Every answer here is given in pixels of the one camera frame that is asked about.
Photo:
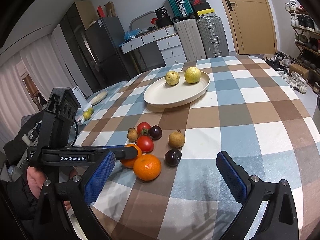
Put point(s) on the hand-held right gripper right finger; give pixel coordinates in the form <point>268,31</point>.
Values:
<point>231,177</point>

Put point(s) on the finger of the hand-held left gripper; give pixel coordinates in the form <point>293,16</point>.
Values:
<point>125,152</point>

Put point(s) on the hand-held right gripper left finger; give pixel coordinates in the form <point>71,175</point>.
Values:
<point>100,177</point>

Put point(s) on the orange mandarin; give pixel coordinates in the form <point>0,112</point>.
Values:
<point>128,163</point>
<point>147,167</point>

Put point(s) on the small brown pear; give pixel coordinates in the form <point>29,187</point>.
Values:
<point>132,135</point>
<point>176,140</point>

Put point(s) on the red tomato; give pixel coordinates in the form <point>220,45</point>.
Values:
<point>143,127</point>
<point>145,143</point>

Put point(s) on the dark purple plum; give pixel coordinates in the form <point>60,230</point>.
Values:
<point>155,132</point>
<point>173,157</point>

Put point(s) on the cream oval plate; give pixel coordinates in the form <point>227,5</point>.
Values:
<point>170,95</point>

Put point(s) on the person's left hand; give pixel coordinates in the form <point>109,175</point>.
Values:
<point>33,180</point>

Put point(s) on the green yellow citrus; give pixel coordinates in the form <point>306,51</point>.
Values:
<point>87,115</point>
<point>91,110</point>

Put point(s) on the white kettle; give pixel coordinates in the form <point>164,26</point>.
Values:
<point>77,96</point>

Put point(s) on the small cream plate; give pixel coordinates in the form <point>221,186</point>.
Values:
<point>99,97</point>

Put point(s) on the light blue tablecloth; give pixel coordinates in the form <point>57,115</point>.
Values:
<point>112,92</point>

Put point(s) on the white curtain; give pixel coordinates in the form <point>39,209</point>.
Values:
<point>37,67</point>

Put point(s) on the checkered tablecloth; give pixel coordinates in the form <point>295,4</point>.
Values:
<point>237,105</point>

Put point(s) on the spotted yellow guava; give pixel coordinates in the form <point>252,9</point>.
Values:
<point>172,78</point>

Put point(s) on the dark wardrobe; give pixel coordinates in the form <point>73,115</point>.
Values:
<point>72,42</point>

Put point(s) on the dark grey fridge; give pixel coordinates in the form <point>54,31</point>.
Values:
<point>107,45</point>

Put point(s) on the yellow lemon, right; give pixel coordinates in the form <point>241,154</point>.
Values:
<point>192,75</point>

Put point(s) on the white desk with drawers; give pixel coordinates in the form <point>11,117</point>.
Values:
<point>170,45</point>

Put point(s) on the white sneakers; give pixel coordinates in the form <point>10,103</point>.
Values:
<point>297,81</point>

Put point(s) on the blue plastic bag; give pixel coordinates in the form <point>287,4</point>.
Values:
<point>132,33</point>

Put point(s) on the pile of shoes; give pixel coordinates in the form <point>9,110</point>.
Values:
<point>277,61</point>

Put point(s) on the cardboard box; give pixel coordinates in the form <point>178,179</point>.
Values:
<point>298,70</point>

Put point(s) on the beige suitcase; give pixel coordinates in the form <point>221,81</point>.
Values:
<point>187,40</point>

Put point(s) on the brown cardboard piece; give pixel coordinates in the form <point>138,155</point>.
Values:
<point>110,8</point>

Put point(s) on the silver suitcase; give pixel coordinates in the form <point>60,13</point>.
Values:
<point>212,36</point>

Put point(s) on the small black box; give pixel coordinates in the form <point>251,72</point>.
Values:
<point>162,12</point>

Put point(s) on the wooden door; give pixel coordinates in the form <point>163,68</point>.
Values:
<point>250,25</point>

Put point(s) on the teal suitcase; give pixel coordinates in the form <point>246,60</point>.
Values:
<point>177,1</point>

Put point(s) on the wooden shoe rack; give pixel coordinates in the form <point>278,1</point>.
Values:
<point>305,35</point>

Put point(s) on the yellow black box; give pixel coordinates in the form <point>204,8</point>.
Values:
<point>205,12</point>

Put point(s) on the black red shoe box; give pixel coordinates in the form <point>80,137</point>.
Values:
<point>197,0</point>

